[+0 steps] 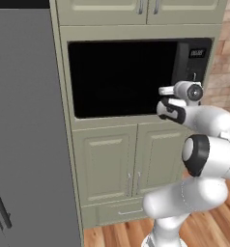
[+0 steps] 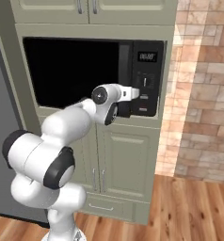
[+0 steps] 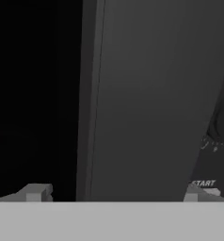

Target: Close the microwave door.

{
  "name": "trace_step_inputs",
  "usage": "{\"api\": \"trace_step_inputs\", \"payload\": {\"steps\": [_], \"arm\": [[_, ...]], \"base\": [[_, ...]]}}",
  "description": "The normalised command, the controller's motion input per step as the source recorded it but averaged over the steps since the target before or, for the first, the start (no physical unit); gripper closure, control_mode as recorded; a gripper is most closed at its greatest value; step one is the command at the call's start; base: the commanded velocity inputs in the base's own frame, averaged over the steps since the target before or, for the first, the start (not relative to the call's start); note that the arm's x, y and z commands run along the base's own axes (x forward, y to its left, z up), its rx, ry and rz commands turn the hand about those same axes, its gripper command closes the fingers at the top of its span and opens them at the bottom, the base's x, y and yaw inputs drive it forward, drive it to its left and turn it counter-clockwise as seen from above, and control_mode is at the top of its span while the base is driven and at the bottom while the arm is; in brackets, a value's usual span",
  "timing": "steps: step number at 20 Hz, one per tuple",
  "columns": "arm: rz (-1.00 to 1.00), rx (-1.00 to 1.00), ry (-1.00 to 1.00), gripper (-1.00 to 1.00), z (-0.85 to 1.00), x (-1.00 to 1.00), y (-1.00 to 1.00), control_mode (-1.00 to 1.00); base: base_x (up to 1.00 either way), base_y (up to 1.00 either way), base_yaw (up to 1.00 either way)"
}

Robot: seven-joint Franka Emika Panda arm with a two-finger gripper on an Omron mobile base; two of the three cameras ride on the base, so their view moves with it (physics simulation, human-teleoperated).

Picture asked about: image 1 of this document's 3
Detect black microwave oven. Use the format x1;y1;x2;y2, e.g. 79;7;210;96
67;38;214;120

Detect dark fridge handle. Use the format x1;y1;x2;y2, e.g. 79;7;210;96
0;176;13;230

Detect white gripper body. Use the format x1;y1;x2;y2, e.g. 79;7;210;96
158;85;178;96

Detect pale green cupboard door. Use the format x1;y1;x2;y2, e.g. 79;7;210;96
132;121;189;198
55;0;149;26
72;124;139;207
146;0;229;26

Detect grey fridge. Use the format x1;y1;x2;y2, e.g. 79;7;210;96
0;8;83;247

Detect silver drawer handle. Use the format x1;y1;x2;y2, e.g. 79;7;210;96
117;208;145;216

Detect pale green drawer front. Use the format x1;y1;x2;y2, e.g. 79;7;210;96
95;200;148;227

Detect pale green cupboard unit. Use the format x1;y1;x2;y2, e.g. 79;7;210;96
48;0;230;231

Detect black microwave door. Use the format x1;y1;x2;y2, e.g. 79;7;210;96
68;41;179;120

